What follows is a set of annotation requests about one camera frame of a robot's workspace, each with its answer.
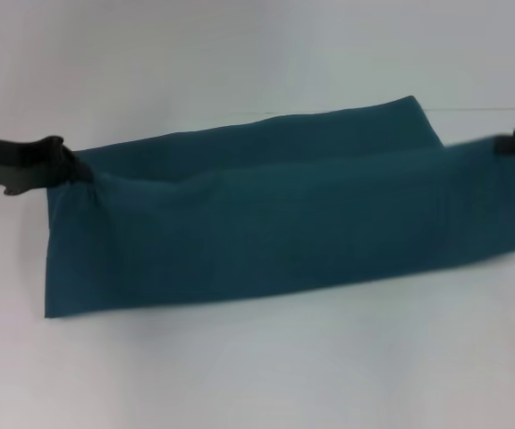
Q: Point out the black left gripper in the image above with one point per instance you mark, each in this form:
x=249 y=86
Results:
x=20 y=165

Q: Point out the teal blue t-shirt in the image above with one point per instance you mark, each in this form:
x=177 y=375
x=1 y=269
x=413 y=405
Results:
x=284 y=214

